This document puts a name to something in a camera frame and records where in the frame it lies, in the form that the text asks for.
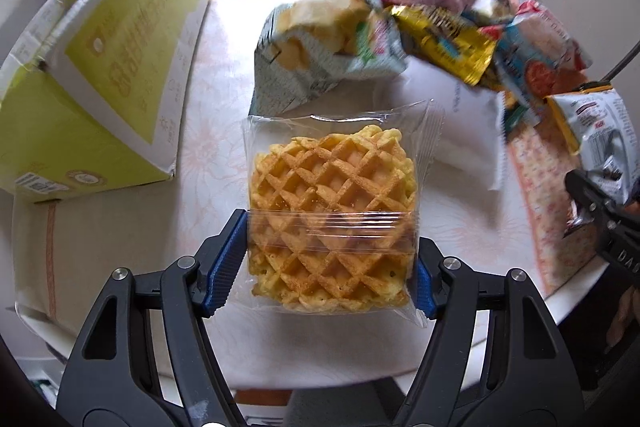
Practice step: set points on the green cardboard box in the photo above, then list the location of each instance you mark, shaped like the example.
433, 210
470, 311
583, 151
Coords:
100, 82

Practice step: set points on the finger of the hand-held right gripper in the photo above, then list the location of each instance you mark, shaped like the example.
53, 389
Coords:
595, 207

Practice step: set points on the red white snack packet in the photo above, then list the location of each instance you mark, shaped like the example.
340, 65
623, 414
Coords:
550, 32

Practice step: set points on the person's right hand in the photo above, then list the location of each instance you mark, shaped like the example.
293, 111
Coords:
620, 317

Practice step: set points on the green red snack packet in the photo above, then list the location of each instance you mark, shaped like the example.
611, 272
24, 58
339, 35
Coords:
385, 42

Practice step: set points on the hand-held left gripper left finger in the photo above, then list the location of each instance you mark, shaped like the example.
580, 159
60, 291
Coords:
227, 257

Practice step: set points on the grey potato chip bag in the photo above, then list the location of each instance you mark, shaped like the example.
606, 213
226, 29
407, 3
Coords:
305, 37

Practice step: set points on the silver black snack packet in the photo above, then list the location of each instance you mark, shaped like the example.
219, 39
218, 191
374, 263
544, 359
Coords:
595, 127

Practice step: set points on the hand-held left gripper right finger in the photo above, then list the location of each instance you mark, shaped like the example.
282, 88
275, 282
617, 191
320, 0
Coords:
424, 287

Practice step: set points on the clear waffle packet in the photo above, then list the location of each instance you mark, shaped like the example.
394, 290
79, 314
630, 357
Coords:
330, 207

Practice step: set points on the plain white snack packet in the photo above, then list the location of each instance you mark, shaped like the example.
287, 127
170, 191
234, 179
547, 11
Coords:
470, 157

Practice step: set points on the blue red snack packet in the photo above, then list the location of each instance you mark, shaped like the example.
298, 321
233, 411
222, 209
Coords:
520, 67

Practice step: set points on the gold snack packet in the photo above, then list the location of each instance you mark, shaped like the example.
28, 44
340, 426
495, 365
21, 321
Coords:
445, 42

